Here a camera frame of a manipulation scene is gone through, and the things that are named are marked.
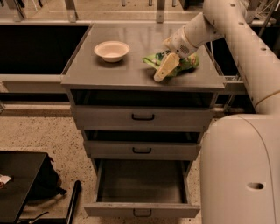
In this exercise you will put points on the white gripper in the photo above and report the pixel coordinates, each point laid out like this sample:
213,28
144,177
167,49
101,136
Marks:
179,44

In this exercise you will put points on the green rice chip bag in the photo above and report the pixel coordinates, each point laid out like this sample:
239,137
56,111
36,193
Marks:
188,63

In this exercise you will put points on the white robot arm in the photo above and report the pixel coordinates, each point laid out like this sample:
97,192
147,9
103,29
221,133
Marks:
240,154

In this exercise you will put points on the grey drawer cabinet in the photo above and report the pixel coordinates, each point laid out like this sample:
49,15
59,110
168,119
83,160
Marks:
89,71

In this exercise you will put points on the grey top drawer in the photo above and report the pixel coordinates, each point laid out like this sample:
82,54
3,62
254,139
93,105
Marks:
96,109

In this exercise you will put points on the grey drawer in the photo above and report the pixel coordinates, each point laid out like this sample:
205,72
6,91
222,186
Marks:
96,109
156,145
142,189

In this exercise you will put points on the grey middle drawer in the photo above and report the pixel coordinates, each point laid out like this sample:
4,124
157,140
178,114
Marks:
156,145

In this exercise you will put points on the grey bottom drawer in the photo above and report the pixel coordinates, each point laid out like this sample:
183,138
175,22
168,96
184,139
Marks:
142,189

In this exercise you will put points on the white paper bowl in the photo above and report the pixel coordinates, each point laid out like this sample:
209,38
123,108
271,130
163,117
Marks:
112,51

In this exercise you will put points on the black backpack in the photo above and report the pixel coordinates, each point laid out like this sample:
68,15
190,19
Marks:
47,184

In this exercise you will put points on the black pole on floor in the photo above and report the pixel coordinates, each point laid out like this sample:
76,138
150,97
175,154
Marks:
73,202

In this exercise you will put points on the black side table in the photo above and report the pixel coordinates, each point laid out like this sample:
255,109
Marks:
23,167

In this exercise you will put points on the white paper scrap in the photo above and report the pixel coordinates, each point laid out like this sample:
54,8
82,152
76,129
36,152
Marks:
5,179

